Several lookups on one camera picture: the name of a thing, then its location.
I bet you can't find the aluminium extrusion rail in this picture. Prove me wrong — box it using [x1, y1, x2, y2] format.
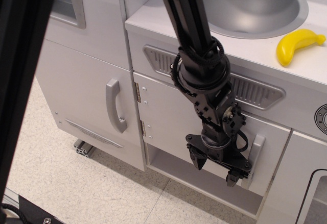
[74, 139, 96, 158]

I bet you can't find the grey vent panel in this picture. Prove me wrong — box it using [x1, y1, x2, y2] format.
[143, 45, 286, 110]

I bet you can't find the silver cabinet door handle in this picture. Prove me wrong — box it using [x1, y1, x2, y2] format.
[241, 134, 266, 190]

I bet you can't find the grey recessed dispenser panel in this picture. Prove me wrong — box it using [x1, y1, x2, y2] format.
[50, 0, 86, 29]

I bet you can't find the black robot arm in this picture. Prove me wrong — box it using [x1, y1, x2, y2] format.
[1, 0, 252, 187]

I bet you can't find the white oven door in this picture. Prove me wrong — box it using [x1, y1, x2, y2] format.
[258, 132, 326, 223]

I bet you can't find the silver fridge door handle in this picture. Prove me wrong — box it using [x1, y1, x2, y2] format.
[105, 79, 127, 134]

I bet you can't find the white cabinet door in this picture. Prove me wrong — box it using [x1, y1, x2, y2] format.
[133, 72, 290, 195]

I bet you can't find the upper metal door hinge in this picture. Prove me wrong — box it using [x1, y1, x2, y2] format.
[135, 82, 142, 103]

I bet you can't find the white toy fridge cabinet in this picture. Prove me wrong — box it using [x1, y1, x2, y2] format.
[36, 0, 146, 170]

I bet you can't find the white toy kitchen counter unit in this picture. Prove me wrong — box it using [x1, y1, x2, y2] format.
[125, 0, 326, 221]

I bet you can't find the yellow toy banana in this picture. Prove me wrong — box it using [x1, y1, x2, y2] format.
[276, 29, 326, 66]

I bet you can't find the aluminium base frame rail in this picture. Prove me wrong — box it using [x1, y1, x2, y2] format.
[1, 187, 19, 208]

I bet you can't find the silver fridge emblem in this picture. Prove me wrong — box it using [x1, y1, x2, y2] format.
[65, 119, 124, 148]

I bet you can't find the silver toy sink basin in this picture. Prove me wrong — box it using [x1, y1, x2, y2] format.
[203, 0, 309, 39]

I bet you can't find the metal door hinge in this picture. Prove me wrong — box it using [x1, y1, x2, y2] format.
[141, 120, 146, 137]
[135, 82, 142, 103]

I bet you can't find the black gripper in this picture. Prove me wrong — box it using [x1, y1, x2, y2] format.
[185, 134, 252, 187]

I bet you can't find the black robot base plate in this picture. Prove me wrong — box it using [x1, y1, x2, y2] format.
[0, 194, 64, 224]

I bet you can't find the black round oven dial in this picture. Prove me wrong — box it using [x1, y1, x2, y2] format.
[314, 104, 327, 134]

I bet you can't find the lower metal door hinge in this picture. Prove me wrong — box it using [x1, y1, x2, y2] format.
[141, 120, 146, 137]

